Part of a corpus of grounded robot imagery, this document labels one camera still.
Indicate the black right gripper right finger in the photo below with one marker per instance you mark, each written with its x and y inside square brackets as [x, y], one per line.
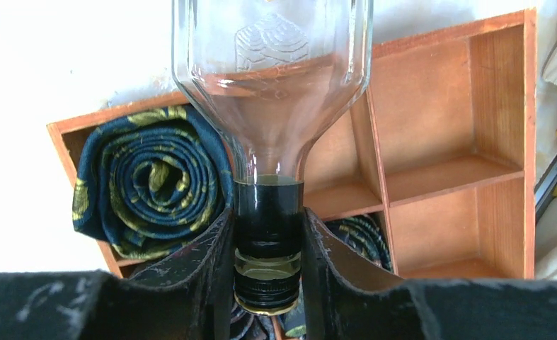
[347, 296]

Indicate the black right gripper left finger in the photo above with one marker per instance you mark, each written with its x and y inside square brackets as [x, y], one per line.
[187, 295]

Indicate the clear whisky bottle black label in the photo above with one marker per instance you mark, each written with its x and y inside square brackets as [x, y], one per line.
[271, 77]

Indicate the rolled dark striped tie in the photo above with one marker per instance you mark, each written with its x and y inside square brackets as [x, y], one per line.
[247, 326]

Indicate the rolled green patterned tie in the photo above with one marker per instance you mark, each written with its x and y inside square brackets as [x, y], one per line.
[363, 234]

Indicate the rolled dark patterned tie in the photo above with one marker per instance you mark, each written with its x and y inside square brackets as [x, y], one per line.
[150, 182]

